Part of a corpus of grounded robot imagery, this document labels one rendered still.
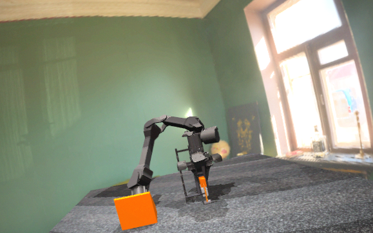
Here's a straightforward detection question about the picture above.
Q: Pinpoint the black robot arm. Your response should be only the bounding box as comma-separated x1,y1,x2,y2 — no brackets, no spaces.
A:
127,115,220,196

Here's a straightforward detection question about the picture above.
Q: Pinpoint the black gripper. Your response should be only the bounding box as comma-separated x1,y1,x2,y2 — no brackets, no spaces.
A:
177,145,222,182

